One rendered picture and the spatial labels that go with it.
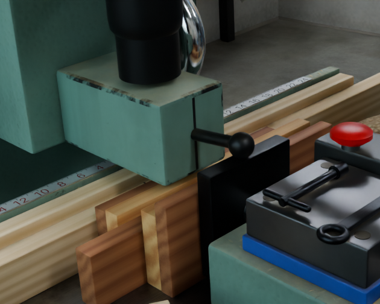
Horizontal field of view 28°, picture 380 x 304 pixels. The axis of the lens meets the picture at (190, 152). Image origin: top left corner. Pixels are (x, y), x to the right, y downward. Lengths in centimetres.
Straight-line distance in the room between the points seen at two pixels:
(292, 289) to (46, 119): 29
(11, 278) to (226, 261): 17
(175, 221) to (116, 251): 5
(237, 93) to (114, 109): 290
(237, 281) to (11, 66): 27
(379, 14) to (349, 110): 349
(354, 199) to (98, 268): 19
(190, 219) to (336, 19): 395
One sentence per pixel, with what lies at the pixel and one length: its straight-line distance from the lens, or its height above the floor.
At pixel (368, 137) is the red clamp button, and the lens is 54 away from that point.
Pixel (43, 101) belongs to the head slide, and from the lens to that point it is 67.
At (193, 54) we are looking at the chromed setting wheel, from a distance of 75.
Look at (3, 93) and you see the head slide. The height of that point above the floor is 102.
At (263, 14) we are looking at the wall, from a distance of 459.
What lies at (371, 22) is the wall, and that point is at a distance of 436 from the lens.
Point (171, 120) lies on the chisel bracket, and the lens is 58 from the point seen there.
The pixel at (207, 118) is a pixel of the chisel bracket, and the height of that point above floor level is 101.
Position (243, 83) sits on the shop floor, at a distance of 363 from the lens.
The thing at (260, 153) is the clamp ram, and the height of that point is 99.
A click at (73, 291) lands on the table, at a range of 60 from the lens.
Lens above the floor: 124
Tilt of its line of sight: 25 degrees down
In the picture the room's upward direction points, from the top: 3 degrees counter-clockwise
